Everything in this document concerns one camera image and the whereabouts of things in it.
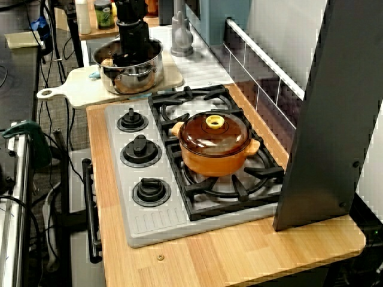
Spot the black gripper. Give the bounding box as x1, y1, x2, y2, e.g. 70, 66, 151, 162
112, 18, 150, 67

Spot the stainless steel pot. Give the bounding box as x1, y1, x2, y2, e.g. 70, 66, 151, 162
92, 35, 165, 96

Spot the brown transparent lid yellow knob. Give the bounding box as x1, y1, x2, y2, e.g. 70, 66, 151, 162
178, 112, 253, 158

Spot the green labelled can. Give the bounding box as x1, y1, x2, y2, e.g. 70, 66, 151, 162
93, 0, 116, 30

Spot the brown glass jar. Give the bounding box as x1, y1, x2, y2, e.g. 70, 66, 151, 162
145, 0, 159, 18

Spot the small wooden table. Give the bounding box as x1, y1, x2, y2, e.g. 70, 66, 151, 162
54, 0, 160, 41

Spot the grey toy faucet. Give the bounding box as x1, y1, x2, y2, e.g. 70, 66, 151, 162
170, 0, 194, 57

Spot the white plastic bottle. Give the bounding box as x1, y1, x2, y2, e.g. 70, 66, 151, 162
74, 0, 92, 35

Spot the black stand pole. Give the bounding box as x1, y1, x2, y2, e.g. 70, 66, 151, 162
61, 0, 84, 68

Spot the black burner grate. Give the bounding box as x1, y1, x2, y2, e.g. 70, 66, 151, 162
165, 140, 285, 222
148, 84, 244, 146

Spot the light wooden cutting board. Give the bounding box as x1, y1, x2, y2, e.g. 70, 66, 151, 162
36, 49, 184, 109

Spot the white ribbed sink counter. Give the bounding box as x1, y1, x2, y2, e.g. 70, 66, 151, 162
80, 25, 234, 90

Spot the black stove knob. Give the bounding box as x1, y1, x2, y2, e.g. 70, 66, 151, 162
120, 134, 162, 168
132, 178, 172, 207
116, 108, 149, 132

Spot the teal toy cabinet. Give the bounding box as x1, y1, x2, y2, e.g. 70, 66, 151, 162
185, 0, 252, 48

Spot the beige paper pad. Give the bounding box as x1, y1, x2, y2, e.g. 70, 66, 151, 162
4, 30, 41, 49

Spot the black table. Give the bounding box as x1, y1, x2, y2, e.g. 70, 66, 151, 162
0, 44, 39, 132

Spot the orange toy pot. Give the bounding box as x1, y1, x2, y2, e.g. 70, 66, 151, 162
171, 121, 261, 178

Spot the dark tile backsplash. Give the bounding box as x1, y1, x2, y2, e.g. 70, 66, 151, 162
223, 17, 306, 131

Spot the grey toy stove top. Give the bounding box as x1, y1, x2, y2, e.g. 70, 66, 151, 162
104, 85, 284, 249

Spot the dark grey side panel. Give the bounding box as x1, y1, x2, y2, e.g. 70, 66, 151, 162
272, 0, 383, 233

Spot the white toy kitchen cabinet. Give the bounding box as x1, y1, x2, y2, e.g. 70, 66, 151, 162
68, 148, 106, 287

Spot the wooden countertop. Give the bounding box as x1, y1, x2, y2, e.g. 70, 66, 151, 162
86, 83, 367, 287

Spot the black cable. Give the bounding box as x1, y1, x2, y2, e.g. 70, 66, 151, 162
43, 0, 68, 87
0, 194, 43, 287

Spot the black oven door handle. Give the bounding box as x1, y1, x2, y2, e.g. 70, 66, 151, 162
81, 158, 104, 264

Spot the silver metal frame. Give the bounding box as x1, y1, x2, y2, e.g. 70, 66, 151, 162
0, 131, 32, 287

